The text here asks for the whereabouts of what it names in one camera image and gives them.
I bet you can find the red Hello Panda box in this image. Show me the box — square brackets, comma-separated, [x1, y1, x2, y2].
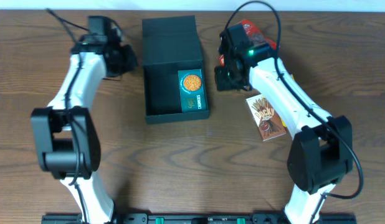
[218, 55, 225, 66]

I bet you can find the teal Chunkies cookie box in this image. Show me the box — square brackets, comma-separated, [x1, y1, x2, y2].
[178, 69, 207, 113]

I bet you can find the black storage box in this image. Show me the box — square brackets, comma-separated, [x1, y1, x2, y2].
[142, 16, 209, 124]

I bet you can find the brown Pocky box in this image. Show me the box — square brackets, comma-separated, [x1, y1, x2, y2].
[245, 95, 287, 141]

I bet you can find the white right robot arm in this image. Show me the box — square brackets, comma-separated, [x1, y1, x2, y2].
[215, 40, 356, 223]

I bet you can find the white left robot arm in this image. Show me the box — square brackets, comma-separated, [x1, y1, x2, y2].
[31, 34, 137, 223]

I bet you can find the red Hacks candy bag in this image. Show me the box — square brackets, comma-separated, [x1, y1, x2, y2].
[239, 19, 277, 50]

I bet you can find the yellow snack bag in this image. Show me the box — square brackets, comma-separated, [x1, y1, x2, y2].
[280, 74, 295, 128]

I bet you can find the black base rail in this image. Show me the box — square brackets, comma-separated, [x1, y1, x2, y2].
[41, 213, 357, 224]

